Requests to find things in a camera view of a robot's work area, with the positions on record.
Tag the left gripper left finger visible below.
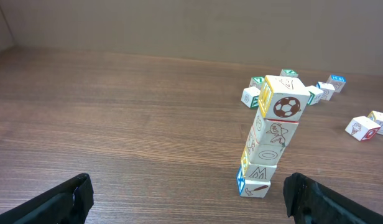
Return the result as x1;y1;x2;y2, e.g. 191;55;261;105
0;173;94;224

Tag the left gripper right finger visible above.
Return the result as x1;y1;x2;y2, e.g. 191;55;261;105
283;172;383;224

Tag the white block yellow side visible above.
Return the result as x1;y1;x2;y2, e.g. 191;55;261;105
241;147;277;182

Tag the white block green E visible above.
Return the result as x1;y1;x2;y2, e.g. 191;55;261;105
245;128;285;166

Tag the red M block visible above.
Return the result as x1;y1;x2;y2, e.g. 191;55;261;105
252;109;299;146

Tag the plain white block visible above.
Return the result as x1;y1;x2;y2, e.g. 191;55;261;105
258;75;310;122

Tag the white block red Q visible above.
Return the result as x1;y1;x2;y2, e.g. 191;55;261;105
345;116;381;141

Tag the white block green side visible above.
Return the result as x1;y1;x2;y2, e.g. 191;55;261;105
306;85;324;105

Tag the white block blue side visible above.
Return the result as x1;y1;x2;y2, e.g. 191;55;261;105
367;111;383;135

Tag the blue block centre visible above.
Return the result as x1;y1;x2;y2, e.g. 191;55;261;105
316;82;335;101

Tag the white block teal side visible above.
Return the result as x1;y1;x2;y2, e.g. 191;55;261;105
241;86;261;109

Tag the blue block far right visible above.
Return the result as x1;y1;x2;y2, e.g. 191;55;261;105
326;74;346;93

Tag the green Z block left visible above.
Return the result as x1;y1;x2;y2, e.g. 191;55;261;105
249;77;264;90

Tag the green z block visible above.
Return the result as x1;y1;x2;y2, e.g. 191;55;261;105
280;69;298;78
249;77;264;90

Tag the green Z block far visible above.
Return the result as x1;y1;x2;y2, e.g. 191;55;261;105
280;69;298;78

